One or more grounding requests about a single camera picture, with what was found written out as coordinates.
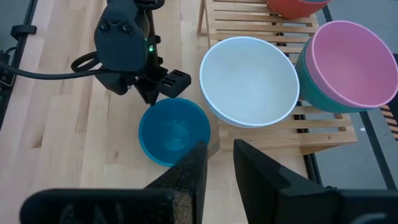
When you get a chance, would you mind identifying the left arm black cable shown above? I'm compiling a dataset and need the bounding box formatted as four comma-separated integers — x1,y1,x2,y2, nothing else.
0,51,106,81

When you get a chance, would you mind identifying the pink bowl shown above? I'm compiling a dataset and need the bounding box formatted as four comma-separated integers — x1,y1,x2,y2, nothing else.
304,20,398,110

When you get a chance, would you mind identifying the red bowl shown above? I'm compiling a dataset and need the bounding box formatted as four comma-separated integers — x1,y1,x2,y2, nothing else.
266,0,332,19

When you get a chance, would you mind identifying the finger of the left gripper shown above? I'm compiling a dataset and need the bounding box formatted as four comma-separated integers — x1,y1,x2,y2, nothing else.
158,68,192,99
136,77,162,107

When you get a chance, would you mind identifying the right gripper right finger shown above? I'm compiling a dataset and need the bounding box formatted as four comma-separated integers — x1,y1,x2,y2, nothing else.
233,139,398,224

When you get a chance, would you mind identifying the teal bowl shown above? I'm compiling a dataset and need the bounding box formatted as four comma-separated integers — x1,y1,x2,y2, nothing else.
138,97,211,167

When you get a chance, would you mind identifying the wooden slatted shelf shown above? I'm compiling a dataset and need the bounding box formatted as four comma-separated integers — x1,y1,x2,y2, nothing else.
197,0,358,156

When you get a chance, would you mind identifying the green bowl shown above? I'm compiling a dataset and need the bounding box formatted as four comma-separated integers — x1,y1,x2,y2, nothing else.
295,40,371,114

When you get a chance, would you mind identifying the white bowl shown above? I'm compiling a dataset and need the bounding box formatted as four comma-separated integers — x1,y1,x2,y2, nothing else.
199,36,301,129

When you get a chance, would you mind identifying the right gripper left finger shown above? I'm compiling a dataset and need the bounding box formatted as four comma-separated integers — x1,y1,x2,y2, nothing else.
20,140,208,224

